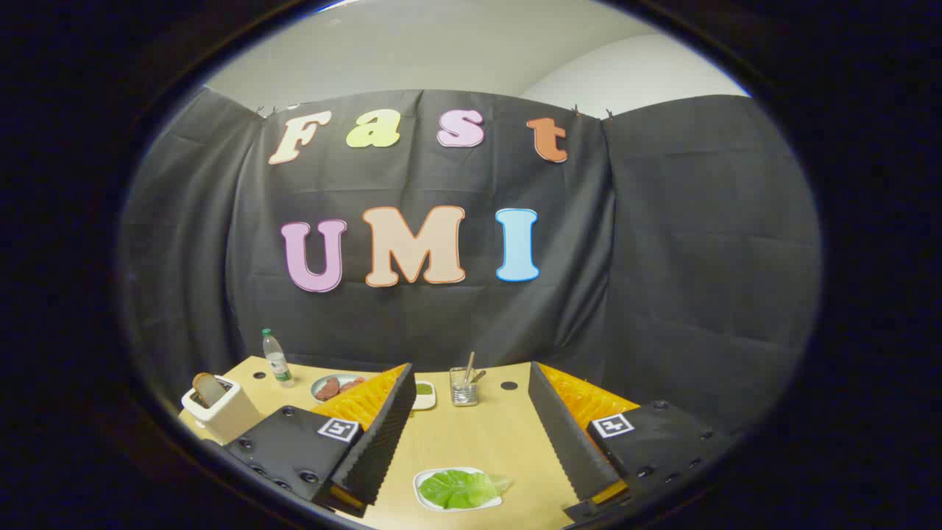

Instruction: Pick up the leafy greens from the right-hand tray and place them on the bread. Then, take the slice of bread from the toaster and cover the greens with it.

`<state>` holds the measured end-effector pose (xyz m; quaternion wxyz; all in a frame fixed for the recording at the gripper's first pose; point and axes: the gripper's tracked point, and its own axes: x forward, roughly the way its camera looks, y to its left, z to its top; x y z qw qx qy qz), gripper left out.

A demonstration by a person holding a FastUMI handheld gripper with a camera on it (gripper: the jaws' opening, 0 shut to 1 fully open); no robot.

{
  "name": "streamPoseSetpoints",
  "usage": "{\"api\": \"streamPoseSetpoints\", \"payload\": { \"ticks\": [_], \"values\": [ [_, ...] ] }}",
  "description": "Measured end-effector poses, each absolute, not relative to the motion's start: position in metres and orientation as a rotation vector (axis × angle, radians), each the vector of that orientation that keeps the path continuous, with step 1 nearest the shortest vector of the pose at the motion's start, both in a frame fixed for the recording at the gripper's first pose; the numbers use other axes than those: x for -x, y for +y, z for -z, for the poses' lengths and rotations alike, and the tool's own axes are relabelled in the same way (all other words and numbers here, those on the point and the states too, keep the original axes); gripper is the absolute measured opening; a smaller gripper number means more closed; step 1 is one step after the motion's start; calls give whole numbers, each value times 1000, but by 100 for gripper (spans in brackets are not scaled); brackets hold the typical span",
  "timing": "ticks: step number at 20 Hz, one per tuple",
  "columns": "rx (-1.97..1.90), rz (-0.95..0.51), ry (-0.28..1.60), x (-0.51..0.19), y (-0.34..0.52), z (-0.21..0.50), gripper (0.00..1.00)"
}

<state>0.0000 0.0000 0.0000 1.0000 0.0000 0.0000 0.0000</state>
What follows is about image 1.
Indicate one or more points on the wooden stick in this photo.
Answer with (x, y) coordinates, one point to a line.
(469, 364)

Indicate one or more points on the clear glass utensil holder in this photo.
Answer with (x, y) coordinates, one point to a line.
(464, 394)

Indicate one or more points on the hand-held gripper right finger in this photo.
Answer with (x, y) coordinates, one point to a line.
(570, 442)

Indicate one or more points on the green lettuce leaf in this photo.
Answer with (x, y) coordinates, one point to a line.
(456, 489)

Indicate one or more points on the clear plastic water bottle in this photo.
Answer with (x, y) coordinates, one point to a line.
(277, 364)

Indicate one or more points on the white divided condiment dish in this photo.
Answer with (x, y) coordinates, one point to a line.
(425, 401)

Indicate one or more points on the toasted bread slice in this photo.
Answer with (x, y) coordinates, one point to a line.
(210, 389)

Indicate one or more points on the light blue plate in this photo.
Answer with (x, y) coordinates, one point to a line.
(335, 377)

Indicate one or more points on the cream white toaster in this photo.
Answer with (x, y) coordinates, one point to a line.
(232, 416)

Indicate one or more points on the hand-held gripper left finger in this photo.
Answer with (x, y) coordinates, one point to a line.
(383, 442)

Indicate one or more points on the brown meat patty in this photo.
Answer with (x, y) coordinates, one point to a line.
(350, 384)
(327, 389)

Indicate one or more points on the white oval plate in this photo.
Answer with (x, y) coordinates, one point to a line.
(417, 482)

